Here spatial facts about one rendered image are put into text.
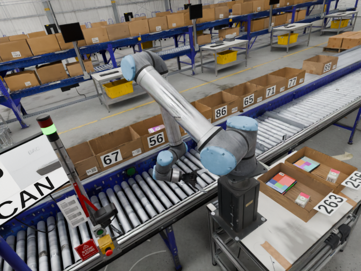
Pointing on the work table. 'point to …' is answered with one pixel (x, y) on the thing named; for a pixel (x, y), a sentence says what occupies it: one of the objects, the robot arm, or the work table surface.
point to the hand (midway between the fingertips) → (209, 180)
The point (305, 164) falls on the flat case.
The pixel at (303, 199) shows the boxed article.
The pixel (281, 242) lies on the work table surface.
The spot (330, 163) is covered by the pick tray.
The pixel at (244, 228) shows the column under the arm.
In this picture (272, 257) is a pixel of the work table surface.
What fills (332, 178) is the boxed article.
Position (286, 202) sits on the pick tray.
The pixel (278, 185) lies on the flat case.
